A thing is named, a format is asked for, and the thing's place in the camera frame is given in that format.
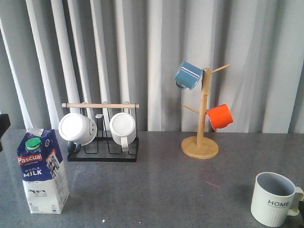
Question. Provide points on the white smooth mug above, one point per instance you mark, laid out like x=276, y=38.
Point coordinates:
x=77, y=128

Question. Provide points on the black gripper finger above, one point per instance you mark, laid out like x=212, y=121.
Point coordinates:
x=4, y=124

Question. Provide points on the white HOME mug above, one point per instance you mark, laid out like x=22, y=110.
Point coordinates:
x=275, y=198

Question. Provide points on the white ribbed mug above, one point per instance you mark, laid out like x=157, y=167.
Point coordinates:
x=123, y=130

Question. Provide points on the grey white curtain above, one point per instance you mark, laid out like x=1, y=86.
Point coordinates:
x=128, y=51

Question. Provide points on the blue enamel mug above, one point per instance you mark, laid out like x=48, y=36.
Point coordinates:
x=188, y=75

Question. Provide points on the wooden mug tree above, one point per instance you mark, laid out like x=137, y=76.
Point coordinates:
x=200, y=147

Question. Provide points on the orange enamel mug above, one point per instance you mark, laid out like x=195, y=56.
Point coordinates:
x=220, y=116

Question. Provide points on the black wire mug rack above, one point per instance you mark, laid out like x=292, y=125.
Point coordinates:
x=103, y=147

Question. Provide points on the Pascual whole milk carton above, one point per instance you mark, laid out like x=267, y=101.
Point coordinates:
x=43, y=172

